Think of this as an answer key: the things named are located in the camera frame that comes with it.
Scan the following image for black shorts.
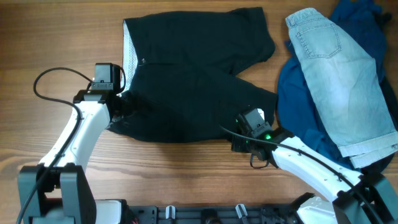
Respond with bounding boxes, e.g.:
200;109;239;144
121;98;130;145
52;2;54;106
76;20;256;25
109;7;277;143

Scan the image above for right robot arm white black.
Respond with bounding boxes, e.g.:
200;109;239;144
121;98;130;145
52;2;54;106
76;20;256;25
248;128;397;223

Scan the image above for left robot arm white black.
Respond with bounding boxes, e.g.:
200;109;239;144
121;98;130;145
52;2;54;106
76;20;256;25
17;90;138;224

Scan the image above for blue garment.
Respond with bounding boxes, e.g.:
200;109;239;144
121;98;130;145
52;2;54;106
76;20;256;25
277;40;354;170

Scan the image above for light denim shorts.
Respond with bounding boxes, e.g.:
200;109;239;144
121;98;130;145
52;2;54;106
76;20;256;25
285;7;397;168

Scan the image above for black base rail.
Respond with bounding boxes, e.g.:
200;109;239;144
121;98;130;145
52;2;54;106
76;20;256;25
130;204;303;224

